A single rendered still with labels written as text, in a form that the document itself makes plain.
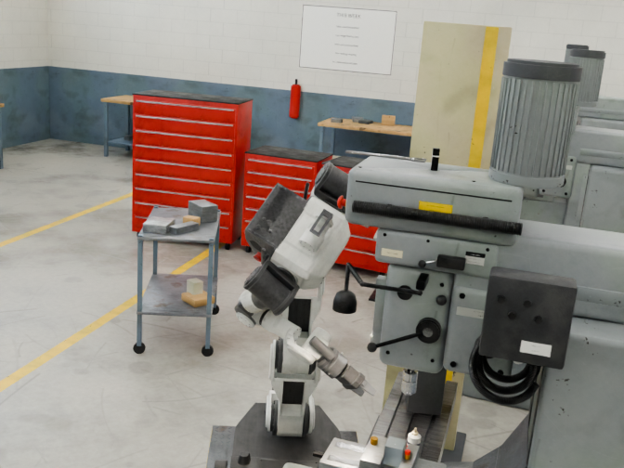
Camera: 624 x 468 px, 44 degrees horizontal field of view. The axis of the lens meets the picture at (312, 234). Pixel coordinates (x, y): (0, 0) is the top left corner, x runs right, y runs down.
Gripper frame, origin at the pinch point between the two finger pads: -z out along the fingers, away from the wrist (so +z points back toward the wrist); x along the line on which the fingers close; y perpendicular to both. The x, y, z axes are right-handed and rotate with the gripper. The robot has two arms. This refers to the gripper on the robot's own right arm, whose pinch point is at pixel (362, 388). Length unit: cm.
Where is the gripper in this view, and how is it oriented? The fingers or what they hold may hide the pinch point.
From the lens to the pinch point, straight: 274.3
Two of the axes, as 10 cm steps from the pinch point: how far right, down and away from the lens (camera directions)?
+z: -7.4, -6.6, -1.2
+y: 5.8, -7.2, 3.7
